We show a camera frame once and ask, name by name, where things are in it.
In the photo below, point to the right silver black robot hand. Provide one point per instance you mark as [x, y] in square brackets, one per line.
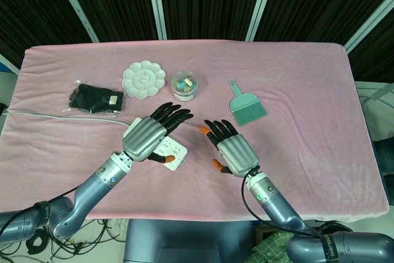
[237, 155]

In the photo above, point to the white power strip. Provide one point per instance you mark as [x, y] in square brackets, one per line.
[175, 151]

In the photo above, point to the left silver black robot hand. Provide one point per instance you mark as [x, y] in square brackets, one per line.
[144, 138]

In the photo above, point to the black gloves in plastic bag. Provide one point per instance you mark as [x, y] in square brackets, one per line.
[92, 98]

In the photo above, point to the teal mini brush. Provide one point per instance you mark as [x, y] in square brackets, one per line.
[246, 112]

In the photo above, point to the pale partition frame post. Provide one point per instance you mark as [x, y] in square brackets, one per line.
[261, 1]
[7, 64]
[369, 26]
[155, 1]
[74, 1]

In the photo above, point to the black round bin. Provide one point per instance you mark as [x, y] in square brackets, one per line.
[335, 227]

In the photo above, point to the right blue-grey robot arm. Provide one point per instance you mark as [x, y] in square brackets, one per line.
[277, 204]

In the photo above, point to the pink table cloth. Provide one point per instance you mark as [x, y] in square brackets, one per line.
[307, 90]

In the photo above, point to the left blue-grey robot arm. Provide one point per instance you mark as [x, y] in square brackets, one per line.
[98, 180]

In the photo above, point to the blue-grey robot torso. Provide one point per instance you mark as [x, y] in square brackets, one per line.
[184, 241]

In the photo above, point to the clear jar of coloured clips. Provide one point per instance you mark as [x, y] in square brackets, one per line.
[184, 86]

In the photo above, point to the white flower paint palette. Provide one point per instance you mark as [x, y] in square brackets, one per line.
[143, 79]

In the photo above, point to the green checked cloth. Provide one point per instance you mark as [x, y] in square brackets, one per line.
[271, 244]

